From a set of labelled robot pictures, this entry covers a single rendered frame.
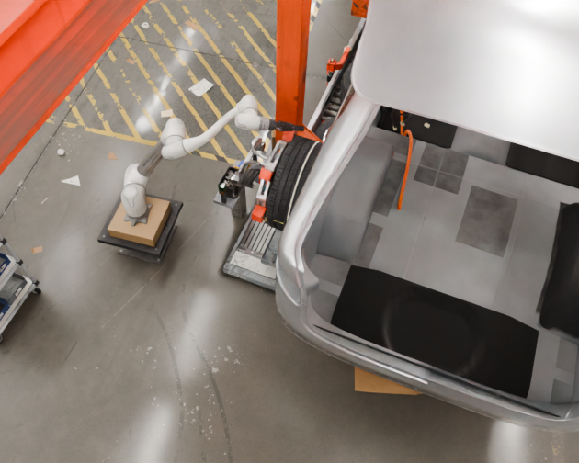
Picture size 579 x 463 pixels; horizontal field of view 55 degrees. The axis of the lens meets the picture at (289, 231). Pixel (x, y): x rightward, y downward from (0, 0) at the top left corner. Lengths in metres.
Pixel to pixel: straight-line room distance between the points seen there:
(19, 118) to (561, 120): 1.35
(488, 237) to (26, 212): 3.66
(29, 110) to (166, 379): 3.02
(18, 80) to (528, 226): 3.07
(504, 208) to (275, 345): 1.86
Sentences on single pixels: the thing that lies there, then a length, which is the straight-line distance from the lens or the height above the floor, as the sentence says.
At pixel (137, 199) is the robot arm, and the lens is 4.17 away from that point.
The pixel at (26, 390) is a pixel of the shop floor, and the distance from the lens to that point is 4.46.
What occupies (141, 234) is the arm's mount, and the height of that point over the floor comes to 0.40.
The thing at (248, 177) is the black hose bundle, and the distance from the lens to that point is 3.69.
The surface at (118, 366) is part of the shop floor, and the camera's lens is 4.31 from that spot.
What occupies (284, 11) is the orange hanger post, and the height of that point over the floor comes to 1.89.
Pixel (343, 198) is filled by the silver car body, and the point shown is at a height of 1.27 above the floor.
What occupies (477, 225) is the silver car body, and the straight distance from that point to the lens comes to 3.69.
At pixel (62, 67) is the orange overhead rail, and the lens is 1.52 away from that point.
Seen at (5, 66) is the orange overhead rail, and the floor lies 3.05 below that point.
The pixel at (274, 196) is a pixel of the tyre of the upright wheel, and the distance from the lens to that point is 3.58.
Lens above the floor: 3.95
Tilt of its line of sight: 58 degrees down
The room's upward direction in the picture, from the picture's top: 3 degrees clockwise
